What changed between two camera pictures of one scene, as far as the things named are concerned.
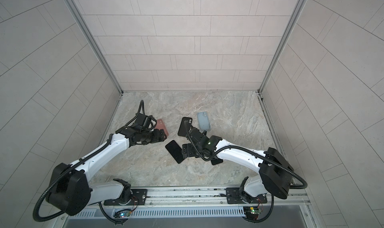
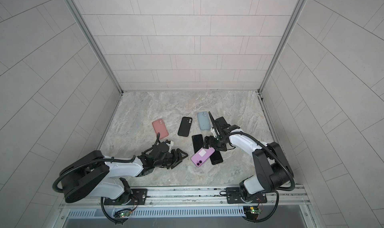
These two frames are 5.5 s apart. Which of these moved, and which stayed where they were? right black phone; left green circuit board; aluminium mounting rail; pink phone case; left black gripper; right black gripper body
Moved: right black gripper body; left black gripper
Stayed: right black phone; left green circuit board; pink phone case; aluminium mounting rail
